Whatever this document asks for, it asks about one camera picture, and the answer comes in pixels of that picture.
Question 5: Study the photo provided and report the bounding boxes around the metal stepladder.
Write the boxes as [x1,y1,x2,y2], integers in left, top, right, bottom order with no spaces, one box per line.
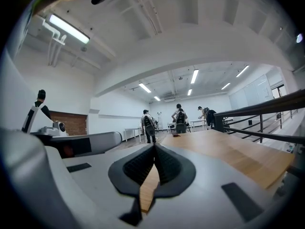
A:
[156,111,163,131]

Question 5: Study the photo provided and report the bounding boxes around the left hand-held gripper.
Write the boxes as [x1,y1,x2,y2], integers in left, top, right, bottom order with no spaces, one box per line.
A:
[21,104,123,159]

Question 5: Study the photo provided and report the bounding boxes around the brick wall panel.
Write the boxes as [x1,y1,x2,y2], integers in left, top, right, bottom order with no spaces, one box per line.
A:
[49,111,87,136]

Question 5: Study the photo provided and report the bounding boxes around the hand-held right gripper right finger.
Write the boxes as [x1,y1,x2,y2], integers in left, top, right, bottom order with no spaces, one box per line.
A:
[142,143,274,229]

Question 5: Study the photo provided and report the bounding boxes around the black office chair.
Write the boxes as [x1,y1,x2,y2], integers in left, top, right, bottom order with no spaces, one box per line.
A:
[175,111,191,134]
[205,109,217,130]

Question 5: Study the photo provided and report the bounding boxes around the dark metal railing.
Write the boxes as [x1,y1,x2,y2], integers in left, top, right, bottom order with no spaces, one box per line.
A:
[213,89,305,145]

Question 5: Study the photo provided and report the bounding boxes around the white table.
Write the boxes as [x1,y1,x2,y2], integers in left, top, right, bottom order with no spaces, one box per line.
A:
[166,122,178,134]
[124,127,144,143]
[189,119,207,130]

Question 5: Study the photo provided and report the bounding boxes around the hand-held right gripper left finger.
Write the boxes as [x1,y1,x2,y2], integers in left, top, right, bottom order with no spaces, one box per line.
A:
[45,143,156,229]

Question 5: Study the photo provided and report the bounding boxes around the white ceiling pipes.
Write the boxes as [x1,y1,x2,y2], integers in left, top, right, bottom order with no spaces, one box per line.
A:
[42,19,67,68]

